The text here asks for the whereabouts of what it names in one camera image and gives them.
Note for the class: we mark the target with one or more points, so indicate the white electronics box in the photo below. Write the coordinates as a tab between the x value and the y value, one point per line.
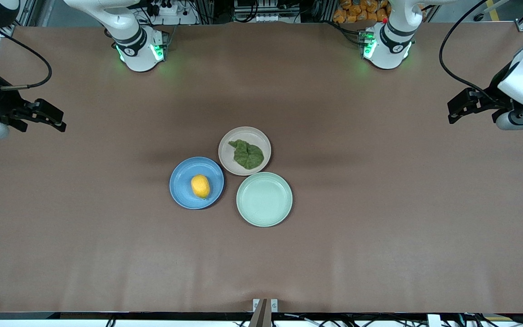
266	17

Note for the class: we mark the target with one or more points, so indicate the orange packets pile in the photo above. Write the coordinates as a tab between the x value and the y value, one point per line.
357	11

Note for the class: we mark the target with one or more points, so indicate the brown camera pole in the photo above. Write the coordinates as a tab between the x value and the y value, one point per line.
260	318

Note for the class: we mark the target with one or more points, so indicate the white power strip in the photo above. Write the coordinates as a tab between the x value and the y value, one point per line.
170	9

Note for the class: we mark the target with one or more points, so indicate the small metal table bracket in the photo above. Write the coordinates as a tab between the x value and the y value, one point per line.
274	305

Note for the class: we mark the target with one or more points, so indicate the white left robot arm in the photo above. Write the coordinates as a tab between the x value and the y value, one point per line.
391	45

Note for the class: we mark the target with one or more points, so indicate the green lettuce leaf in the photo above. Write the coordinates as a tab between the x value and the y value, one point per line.
248	155

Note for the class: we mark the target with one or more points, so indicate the pale green plate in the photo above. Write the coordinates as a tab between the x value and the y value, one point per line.
264	200

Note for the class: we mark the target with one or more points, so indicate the yellow lemon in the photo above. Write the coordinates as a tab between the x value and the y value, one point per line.
200	186

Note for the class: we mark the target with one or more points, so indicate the blue plate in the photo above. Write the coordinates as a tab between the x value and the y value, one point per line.
182	181

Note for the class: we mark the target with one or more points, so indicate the small white box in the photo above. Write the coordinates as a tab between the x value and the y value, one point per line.
434	320

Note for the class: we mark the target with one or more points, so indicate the beige plate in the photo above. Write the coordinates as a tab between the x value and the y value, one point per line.
229	159

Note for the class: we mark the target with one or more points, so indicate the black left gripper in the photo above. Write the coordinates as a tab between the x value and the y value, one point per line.
496	96

